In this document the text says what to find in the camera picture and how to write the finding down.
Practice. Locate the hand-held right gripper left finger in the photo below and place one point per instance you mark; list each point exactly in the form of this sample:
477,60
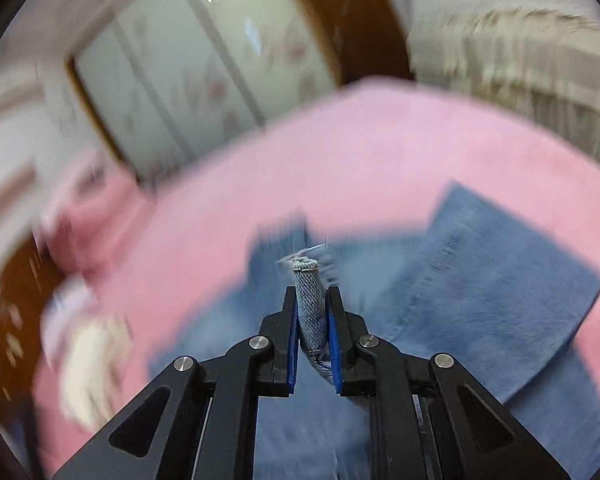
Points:
293,350

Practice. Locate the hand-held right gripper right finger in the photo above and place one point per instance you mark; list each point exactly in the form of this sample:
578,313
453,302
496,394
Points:
336,355

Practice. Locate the blue denim jeans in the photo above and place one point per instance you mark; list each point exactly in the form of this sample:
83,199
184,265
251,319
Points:
480,300

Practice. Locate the pink bed sheet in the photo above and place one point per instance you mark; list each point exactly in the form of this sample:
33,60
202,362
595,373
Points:
355,160

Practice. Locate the cream plush item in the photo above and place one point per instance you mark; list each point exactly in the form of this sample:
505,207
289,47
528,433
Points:
92,375

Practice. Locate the pink pillow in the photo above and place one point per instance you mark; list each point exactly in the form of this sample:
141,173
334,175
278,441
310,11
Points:
95,220

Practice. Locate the floral padded headboard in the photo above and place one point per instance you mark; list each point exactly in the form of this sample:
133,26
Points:
180,60

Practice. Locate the cream fringed cloth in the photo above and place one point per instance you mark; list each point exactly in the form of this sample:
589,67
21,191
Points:
510,45

